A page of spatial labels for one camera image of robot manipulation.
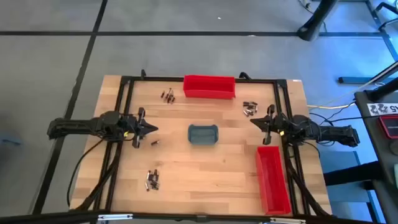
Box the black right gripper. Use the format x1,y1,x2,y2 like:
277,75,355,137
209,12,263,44
250,104,294,146

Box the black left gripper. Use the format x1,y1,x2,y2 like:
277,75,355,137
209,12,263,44
121,107,159,149

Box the long red plastic bin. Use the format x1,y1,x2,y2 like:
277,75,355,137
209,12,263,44
255,146,292,216
183,74,236,100

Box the blue-grey plastic basket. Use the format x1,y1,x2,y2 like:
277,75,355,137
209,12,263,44
187,124,220,146

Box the black table foot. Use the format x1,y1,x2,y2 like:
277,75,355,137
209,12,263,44
323,161,384,187

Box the black desk leg bar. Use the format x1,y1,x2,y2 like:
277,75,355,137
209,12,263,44
338,60,398,85

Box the black stand leg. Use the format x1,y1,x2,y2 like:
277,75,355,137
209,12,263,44
297,0,339,42

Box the white printed label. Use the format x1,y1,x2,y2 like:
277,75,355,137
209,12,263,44
366,103,398,117

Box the dark grey side table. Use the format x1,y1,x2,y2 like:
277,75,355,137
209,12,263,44
354,90,398,224

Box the black mounting beam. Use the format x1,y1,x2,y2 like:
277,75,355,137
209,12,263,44
0,210,398,224

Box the red and black device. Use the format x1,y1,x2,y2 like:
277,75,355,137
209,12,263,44
378,114,398,139

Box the black aluminium table frame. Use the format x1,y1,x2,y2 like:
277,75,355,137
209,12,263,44
91,70,332,218

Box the yellow cable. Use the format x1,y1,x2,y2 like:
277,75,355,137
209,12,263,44
307,93,357,111

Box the black cable bundle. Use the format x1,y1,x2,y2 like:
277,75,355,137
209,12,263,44
284,155,331,218
76,154,121,212

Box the black floor cables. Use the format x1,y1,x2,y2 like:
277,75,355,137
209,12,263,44
309,101,369,125

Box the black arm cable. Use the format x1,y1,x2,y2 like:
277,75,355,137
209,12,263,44
66,136,108,208

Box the silver metal bracket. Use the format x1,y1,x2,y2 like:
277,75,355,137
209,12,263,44
269,217,307,224
97,213,134,222

